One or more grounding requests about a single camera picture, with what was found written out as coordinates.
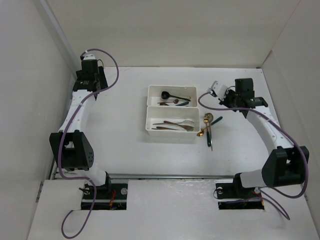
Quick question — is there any gold spoon green handle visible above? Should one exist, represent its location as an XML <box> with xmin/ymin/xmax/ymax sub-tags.
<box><xmin>174</xmin><ymin>97</ymin><xmax>191</xmax><ymax>107</ymax></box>

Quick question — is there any silver thin fork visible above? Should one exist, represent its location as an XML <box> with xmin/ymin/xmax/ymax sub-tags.
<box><xmin>153</xmin><ymin>120</ymin><xmax>195</xmax><ymax>125</ymax></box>

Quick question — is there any black ladle spoon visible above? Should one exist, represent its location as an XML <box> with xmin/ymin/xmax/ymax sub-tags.
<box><xmin>161</xmin><ymin>91</ymin><xmax>191</xmax><ymax>102</ymax></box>

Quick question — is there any rose gold fork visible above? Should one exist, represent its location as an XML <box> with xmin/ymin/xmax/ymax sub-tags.
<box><xmin>155</xmin><ymin>126</ymin><xmax>185</xmax><ymax>131</ymax></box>

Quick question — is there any wooden brown fork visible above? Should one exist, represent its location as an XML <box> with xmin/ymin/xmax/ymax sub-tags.
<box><xmin>163</xmin><ymin>120</ymin><xmax>185</xmax><ymax>125</ymax></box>

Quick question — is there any copper spoon thin handle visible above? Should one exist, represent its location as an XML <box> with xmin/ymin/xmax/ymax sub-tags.
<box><xmin>158</xmin><ymin>99</ymin><xmax>179</xmax><ymax>105</ymax></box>

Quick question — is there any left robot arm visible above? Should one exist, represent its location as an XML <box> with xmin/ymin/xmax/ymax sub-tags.
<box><xmin>49</xmin><ymin>54</ymin><xmax>112</xmax><ymax>199</ymax></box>

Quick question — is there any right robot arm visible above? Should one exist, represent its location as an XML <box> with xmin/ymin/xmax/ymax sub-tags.
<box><xmin>211</xmin><ymin>78</ymin><xmax>310</xmax><ymax>197</ymax></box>

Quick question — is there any silver knife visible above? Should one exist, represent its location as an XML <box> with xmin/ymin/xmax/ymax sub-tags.
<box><xmin>208</xmin><ymin>125</ymin><xmax>213</xmax><ymax>152</ymax></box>

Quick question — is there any gold spoon low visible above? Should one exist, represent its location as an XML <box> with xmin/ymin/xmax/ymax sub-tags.
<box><xmin>197</xmin><ymin>126</ymin><xmax>210</xmax><ymax>137</ymax></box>

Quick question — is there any white near container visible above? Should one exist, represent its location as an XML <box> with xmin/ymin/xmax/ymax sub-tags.
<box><xmin>145</xmin><ymin>106</ymin><xmax>200</xmax><ymax>136</ymax></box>

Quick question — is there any white container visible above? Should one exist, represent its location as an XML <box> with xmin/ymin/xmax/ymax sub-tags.
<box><xmin>145</xmin><ymin>106</ymin><xmax>200</xmax><ymax>136</ymax></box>
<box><xmin>147</xmin><ymin>85</ymin><xmax>198</xmax><ymax>108</ymax></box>

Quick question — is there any white far container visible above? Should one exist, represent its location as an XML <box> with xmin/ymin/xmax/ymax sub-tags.
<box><xmin>147</xmin><ymin>85</ymin><xmax>198</xmax><ymax>108</ymax></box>

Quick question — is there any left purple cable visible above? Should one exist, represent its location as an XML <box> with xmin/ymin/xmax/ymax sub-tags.
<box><xmin>57</xmin><ymin>48</ymin><xmax>120</xmax><ymax>238</ymax></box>

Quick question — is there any purple cable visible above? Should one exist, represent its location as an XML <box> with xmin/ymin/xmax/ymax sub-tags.
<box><xmin>57</xmin><ymin>48</ymin><xmax>120</xmax><ymax>238</ymax></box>
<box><xmin>197</xmin><ymin>86</ymin><xmax>309</xmax><ymax>221</ymax></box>

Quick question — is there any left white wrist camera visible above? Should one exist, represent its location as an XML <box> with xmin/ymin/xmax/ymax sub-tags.
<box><xmin>80</xmin><ymin>50</ymin><xmax>96</xmax><ymax>61</ymax></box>

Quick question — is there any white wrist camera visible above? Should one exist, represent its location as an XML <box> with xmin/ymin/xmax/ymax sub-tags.
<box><xmin>207</xmin><ymin>80</ymin><xmax>228</xmax><ymax>100</ymax></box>
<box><xmin>80</xmin><ymin>50</ymin><xmax>96</xmax><ymax>61</ymax></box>

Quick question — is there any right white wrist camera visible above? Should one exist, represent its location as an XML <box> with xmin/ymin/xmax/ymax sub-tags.
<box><xmin>207</xmin><ymin>80</ymin><xmax>228</xmax><ymax>100</ymax></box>

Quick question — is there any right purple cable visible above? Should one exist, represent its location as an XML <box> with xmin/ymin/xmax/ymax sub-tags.
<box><xmin>197</xmin><ymin>86</ymin><xmax>309</xmax><ymax>221</ymax></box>

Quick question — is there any green-handled fork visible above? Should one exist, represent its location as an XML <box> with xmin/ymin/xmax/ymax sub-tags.
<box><xmin>203</xmin><ymin>115</ymin><xmax>223</xmax><ymax>148</ymax></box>

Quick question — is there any aluminium rail front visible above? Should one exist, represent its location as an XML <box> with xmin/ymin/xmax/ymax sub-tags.
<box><xmin>109</xmin><ymin>173</ymin><xmax>234</xmax><ymax>180</ymax></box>

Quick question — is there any aluminium rail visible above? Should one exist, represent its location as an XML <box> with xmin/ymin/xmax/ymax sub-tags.
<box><xmin>49</xmin><ymin>68</ymin><xmax>95</xmax><ymax>180</ymax></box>
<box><xmin>109</xmin><ymin>173</ymin><xmax>234</xmax><ymax>180</ymax></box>

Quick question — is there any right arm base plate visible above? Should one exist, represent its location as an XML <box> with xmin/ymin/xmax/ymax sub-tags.
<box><xmin>214</xmin><ymin>182</ymin><xmax>265</xmax><ymax>210</ymax></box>

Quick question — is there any aluminium rail left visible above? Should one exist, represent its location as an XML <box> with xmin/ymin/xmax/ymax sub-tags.
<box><xmin>49</xmin><ymin>68</ymin><xmax>95</xmax><ymax>180</ymax></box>

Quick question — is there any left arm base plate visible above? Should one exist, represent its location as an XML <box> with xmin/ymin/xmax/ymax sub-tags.
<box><xmin>79</xmin><ymin>181</ymin><xmax>129</xmax><ymax>211</ymax></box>

